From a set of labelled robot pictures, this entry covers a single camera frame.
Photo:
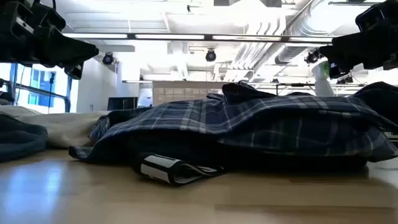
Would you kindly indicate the large window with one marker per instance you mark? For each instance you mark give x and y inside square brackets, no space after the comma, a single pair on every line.
[40,90]

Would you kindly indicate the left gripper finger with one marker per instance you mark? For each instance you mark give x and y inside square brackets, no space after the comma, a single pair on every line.
[68,51]
[75,71]

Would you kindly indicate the navy garment white lettered waistband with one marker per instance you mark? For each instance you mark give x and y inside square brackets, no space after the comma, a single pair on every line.
[161,169]

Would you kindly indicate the black ceiling lamp cluster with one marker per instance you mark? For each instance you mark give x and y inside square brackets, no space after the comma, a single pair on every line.
[311,57]

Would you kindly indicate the thin black stand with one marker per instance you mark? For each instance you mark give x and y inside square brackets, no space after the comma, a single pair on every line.
[51,90]

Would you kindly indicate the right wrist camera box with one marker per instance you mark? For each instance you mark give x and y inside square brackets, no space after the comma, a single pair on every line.
[371,17]

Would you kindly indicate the white spray bottle green trigger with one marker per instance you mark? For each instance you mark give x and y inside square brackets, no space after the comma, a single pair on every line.
[321,84]

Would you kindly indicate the blue plaid shirt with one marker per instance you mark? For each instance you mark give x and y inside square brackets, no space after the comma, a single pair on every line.
[217,118]

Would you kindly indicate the white plastic laundry basket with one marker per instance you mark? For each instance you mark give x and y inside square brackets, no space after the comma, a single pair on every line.
[180,93]

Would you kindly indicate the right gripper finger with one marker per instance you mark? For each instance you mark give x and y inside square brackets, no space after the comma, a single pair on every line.
[342,49]
[337,71]

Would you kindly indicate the dark plain fleece garment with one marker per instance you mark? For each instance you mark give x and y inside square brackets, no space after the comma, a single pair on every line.
[18,140]

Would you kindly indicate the black ceiling spot lamp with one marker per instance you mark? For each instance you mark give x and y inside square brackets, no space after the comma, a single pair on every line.
[108,58]
[211,56]

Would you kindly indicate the cream white garment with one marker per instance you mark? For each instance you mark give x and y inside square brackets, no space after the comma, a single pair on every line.
[62,127]

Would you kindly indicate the long ceiling light bar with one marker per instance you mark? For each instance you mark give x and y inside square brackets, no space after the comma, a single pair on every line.
[169,36]

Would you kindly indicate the black computer monitor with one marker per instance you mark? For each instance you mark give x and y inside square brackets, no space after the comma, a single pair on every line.
[122,103]

